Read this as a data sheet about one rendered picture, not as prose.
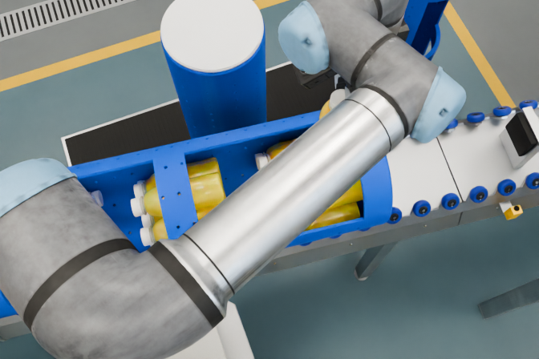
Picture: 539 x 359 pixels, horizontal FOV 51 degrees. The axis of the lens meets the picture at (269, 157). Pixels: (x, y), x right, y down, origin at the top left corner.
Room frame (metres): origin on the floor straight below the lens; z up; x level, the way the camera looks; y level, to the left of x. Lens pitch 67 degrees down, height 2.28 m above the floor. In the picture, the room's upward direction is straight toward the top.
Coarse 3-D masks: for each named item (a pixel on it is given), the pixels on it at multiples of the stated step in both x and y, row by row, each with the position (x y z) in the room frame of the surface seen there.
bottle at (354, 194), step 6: (354, 186) 0.42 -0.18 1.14; (360, 186) 0.42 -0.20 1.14; (348, 192) 0.40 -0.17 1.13; (354, 192) 0.40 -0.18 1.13; (360, 192) 0.40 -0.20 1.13; (342, 198) 0.39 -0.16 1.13; (348, 198) 0.39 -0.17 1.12; (354, 198) 0.39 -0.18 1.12; (360, 198) 0.40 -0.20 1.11; (336, 204) 0.38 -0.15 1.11; (342, 204) 0.38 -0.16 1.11
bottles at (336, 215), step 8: (280, 144) 0.55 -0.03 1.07; (264, 152) 0.53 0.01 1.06; (200, 160) 0.51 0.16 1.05; (208, 160) 0.51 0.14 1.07; (256, 160) 0.52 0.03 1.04; (96, 192) 0.43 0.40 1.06; (224, 192) 0.42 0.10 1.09; (96, 200) 0.41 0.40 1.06; (336, 208) 0.38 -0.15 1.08; (344, 208) 0.38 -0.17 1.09; (352, 208) 0.38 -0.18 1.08; (144, 216) 0.37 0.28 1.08; (152, 216) 0.37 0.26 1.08; (320, 216) 0.36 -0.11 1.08; (328, 216) 0.36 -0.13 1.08; (336, 216) 0.36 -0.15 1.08; (344, 216) 0.36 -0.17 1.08; (352, 216) 0.36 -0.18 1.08; (144, 224) 0.35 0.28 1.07; (152, 224) 0.35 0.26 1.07; (312, 224) 0.35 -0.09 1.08; (320, 224) 0.35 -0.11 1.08; (328, 224) 0.35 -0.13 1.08
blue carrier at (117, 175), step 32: (256, 128) 0.53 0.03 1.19; (288, 128) 0.52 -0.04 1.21; (96, 160) 0.47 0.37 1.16; (128, 160) 0.45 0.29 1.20; (160, 160) 0.45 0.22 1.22; (192, 160) 0.52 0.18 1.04; (224, 160) 0.53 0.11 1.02; (384, 160) 0.44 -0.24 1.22; (128, 192) 0.45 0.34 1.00; (160, 192) 0.37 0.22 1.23; (384, 192) 0.38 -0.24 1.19; (128, 224) 0.38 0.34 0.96; (192, 224) 0.31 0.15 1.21; (352, 224) 0.33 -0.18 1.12
